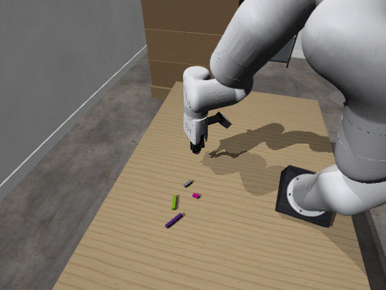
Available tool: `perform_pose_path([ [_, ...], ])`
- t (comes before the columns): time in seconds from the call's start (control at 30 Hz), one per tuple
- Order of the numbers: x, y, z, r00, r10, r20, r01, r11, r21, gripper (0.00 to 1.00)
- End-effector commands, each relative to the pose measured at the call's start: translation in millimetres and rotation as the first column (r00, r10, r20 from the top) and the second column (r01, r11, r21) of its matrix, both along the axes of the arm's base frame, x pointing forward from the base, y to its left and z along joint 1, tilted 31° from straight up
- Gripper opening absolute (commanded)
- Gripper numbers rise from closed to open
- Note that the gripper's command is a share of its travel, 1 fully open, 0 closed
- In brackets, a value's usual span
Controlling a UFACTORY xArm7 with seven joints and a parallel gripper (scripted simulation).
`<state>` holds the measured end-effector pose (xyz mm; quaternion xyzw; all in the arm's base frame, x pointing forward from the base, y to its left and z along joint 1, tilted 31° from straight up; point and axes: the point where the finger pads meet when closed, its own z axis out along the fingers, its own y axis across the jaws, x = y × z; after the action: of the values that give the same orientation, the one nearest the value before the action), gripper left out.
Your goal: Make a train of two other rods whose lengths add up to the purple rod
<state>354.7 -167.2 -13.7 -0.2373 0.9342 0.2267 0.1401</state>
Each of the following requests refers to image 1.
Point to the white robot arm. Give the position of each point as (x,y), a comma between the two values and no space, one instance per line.
(344,41)

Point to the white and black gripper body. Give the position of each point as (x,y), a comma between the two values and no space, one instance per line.
(195,127)

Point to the purple rod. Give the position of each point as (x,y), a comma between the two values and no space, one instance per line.
(176,218)

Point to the grey rod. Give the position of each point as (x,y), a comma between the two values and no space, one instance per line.
(187,183)

